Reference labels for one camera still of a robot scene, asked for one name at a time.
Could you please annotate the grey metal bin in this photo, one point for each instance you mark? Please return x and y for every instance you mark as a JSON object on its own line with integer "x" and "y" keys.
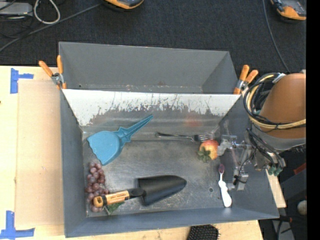
{"x": 175, "y": 159}

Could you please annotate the white toothbrush with purple bristles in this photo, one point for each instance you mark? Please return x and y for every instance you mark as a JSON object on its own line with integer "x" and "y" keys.
{"x": 225, "y": 194}

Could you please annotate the pale flat board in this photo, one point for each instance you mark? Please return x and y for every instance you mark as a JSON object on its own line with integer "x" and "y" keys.
{"x": 37, "y": 146}

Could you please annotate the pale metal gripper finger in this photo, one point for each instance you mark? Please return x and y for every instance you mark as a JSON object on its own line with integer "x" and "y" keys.
{"x": 242, "y": 181}
{"x": 226, "y": 144}

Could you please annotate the purple toy grape bunch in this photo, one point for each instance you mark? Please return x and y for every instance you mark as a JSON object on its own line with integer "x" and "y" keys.
{"x": 95, "y": 181}

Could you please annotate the blue plastic dustpan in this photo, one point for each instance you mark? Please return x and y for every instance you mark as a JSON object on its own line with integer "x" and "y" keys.
{"x": 107, "y": 146}

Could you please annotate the black hairbrush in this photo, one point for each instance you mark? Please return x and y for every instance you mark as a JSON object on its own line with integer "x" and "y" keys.
{"x": 203, "y": 232}

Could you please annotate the red toy fruit with leaves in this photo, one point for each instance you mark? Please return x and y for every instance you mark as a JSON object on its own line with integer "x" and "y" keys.
{"x": 211, "y": 149}

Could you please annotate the silver metal fork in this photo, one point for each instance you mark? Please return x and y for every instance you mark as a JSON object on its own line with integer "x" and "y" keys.
{"x": 175, "y": 135}

